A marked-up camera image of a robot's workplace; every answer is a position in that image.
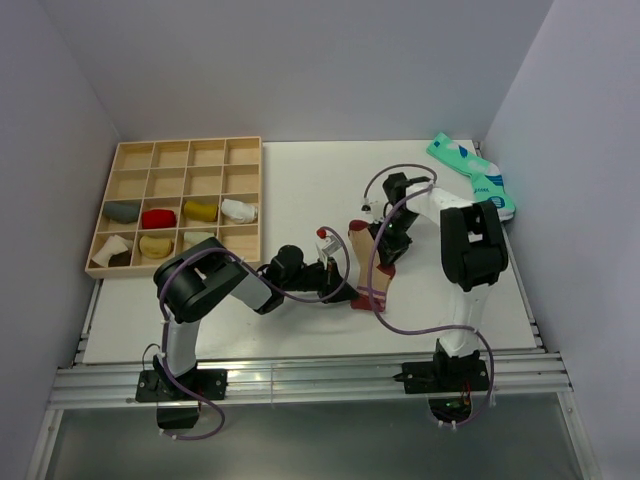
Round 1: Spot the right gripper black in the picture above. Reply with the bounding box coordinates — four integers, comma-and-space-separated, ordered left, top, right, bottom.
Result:
367, 210, 418, 269

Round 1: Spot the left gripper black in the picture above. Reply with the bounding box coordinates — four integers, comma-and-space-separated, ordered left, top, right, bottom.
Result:
282, 257, 358, 304

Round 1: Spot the tan maroon striped sock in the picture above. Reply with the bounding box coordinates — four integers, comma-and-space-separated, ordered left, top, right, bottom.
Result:
348, 220, 396, 312

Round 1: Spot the pale green ankle sock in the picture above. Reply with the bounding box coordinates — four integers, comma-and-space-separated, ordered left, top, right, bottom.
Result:
183, 231, 216, 245

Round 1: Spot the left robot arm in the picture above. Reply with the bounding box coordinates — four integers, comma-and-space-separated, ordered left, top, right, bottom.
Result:
153, 237, 359, 399

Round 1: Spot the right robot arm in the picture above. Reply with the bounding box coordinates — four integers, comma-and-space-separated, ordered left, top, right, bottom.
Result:
369, 172, 509, 390

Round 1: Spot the teal patterned sock pair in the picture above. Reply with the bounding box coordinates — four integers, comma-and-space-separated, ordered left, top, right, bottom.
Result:
427, 133, 516, 222

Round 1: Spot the mustard yellow rolled sock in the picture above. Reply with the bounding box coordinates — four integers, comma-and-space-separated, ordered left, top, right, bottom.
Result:
183, 200, 218, 223

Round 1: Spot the red rolled sock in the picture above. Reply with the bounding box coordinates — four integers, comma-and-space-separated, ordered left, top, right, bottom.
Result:
141, 209, 177, 230

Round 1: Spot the wooden compartment tray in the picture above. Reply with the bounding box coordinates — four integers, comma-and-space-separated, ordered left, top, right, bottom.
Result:
85, 136, 263, 279

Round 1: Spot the white and brown rolled sock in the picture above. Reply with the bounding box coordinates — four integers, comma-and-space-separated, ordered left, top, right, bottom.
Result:
91, 235, 134, 268

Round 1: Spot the grey rolled sock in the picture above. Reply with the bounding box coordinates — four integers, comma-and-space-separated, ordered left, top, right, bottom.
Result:
103, 201, 140, 224

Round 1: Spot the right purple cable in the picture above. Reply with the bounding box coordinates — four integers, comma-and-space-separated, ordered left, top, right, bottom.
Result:
362, 164, 499, 429

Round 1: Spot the purple cable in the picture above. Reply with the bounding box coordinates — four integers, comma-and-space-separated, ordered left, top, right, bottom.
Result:
362, 164, 499, 429
139, 224, 354, 442

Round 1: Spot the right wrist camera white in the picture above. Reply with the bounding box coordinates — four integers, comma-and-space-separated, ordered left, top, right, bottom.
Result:
361, 198, 383, 217

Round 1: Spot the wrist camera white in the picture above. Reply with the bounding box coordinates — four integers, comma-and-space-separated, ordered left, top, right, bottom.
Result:
316, 226, 348, 269
361, 198, 383, 217

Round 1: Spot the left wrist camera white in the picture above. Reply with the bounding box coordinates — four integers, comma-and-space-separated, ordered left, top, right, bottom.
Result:
316, 226, 348, 269

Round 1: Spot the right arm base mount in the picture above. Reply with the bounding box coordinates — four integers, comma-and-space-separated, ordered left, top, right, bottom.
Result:
393, 343, 493, 430

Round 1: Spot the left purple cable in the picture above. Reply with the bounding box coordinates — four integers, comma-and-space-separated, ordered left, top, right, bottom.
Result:
139, 224, 354, 442

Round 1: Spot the aluminium frame rail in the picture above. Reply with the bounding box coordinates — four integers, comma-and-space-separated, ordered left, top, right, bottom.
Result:
26, 280, 602, 479

